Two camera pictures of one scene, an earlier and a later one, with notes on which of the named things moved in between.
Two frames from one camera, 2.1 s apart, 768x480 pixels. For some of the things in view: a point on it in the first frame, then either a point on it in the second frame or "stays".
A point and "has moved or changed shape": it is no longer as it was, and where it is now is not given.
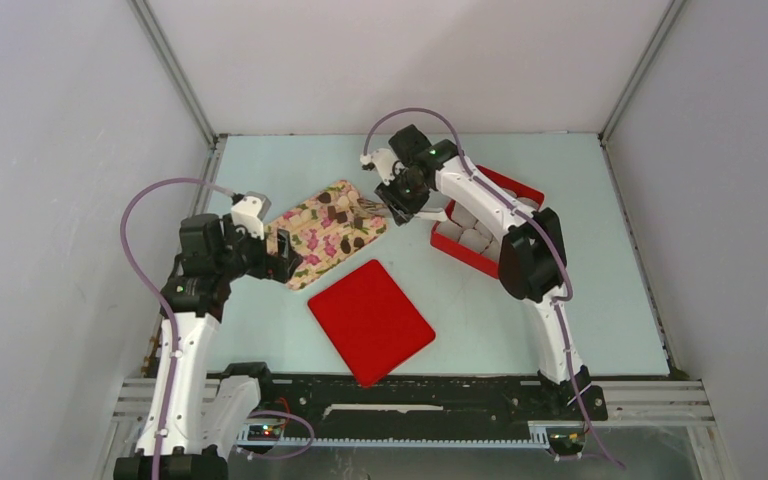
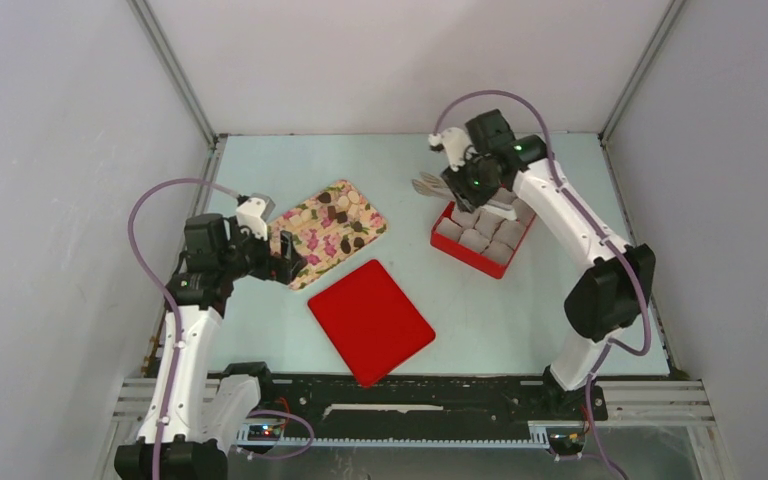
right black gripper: [402, 208] -> [470, 199]
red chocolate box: [461, 235] stays
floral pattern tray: [327, 231] stays
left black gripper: [275, 267] stays
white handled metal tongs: [436, 214] has moved or changed shape
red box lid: [371, 322] stays
